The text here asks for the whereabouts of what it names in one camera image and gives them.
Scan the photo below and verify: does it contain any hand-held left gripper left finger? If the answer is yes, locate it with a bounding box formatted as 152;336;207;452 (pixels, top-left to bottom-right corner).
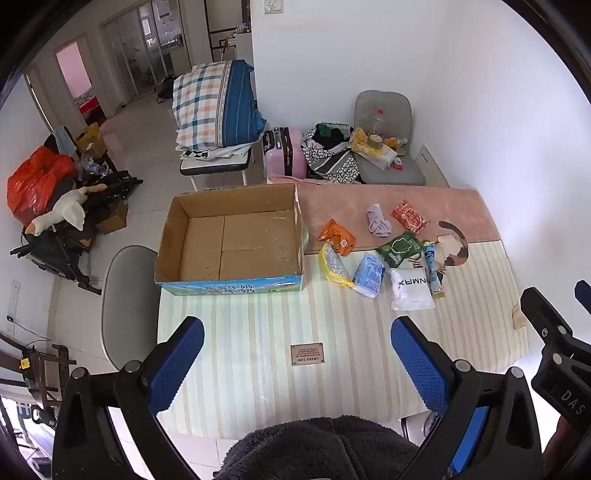
53;316;206;480

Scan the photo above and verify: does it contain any white folding bench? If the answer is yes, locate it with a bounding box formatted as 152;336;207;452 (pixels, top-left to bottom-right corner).
179;141;254;191

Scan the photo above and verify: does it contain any white soft packet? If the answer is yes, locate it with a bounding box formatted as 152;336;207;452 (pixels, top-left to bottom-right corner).
389;267;436;311

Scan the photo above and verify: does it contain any dark fuzzy clothing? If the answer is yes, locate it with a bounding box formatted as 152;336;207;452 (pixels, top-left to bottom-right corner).
217;415;421;480

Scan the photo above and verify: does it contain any large cardboard box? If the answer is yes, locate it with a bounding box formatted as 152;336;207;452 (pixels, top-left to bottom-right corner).
154;184;309;296

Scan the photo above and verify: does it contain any light blue tissue pack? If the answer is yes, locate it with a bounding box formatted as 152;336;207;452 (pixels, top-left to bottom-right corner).
353;253;387;298

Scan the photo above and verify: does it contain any slim blue packet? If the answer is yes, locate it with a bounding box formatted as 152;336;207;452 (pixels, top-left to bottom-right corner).
423;241;445;298

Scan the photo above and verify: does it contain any yellow plastic bag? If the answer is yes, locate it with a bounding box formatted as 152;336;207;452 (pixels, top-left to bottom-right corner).
349;128;398;169

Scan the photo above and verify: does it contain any plaid bedding bundle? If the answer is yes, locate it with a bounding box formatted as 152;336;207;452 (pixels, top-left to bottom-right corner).
172;60;267;151

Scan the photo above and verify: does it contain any black white patterned bag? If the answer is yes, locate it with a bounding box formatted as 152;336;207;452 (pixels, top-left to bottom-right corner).
301;122;363;183

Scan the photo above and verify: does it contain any red snack packet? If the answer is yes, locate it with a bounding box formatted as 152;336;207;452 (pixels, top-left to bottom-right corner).
391;199;430;236

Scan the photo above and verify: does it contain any black folded stroller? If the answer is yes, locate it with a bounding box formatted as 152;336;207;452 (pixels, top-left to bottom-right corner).
10;170;144;296

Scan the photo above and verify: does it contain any red plastic bag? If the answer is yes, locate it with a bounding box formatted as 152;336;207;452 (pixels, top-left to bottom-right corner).
7;147;77;226

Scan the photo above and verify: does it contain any light blue cloth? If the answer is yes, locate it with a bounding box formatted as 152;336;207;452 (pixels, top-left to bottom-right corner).
52;126;77;155

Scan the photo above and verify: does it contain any white wall socket strip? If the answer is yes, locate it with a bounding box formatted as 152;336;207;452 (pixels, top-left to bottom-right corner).
7;279;21;335

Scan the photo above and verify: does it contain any green snack packet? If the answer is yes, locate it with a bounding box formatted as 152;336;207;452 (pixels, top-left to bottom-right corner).
375;231;426;268

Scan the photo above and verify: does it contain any white perforated panel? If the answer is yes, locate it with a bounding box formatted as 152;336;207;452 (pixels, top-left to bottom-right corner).
414;144;451;188

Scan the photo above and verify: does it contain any pink suitcase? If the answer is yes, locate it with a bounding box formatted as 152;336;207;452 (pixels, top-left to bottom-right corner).
263;127;308;180

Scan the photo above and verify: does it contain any orange snack packet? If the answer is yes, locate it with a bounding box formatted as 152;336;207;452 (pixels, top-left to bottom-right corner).
317;218;357;256

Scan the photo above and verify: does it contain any silver mesh pouch yellow trim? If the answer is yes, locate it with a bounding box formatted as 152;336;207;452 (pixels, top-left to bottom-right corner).
318;242;356;289

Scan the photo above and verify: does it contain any grey round chair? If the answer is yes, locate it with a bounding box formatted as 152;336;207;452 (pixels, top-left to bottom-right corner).
100;246;162;370

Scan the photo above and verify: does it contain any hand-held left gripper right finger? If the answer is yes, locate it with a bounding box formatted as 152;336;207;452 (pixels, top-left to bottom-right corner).
390;316;543;480

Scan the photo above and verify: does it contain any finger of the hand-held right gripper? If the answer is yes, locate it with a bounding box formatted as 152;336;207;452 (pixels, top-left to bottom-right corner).
520;287;591;358
574;280;591;315

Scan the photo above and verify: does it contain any dark wooden chair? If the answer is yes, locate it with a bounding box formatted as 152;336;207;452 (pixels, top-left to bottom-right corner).
0;330;77;416

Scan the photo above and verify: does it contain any brown paper bag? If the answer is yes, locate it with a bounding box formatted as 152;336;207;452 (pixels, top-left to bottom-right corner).
75;122;108;158

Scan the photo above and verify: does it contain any small brown cardboard box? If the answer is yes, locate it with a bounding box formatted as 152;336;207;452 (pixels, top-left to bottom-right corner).
95;200;129;234

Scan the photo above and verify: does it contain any grey padded chair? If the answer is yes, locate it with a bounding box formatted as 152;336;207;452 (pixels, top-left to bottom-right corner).
353;90;426;186

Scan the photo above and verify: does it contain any white goose plush toy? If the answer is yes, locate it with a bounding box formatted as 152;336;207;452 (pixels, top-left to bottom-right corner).
25;184;108;234

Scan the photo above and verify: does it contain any purple cloth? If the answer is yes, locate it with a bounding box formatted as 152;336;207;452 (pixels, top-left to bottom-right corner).
366;203;392;239

